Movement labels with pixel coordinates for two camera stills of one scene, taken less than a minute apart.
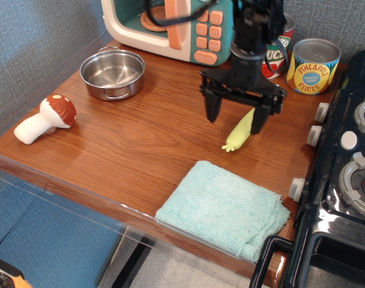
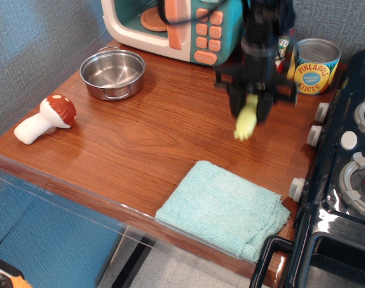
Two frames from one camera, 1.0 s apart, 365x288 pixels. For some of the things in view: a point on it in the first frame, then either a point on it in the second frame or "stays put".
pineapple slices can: (313, 66) stays put
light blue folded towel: (223, 210) stays put
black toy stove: (333, 245) stays put
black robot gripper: (242, 80) → (258, 72)
